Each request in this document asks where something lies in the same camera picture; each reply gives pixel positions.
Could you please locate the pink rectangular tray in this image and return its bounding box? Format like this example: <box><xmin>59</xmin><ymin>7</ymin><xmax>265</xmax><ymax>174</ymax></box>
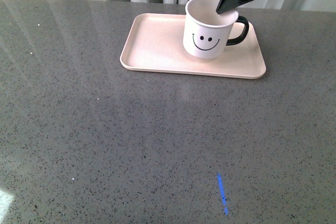
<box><xmin>120</xmin><ymin>13</ymin><xmax>267</xmax><ymax>79</ymax></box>

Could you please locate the white smiley mug black handle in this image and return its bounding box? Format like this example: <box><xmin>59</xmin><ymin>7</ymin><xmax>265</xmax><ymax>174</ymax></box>
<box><xmin>183</xmin><ymin>0</ymin><xmax>249</xmax><ymax>59</ymax></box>

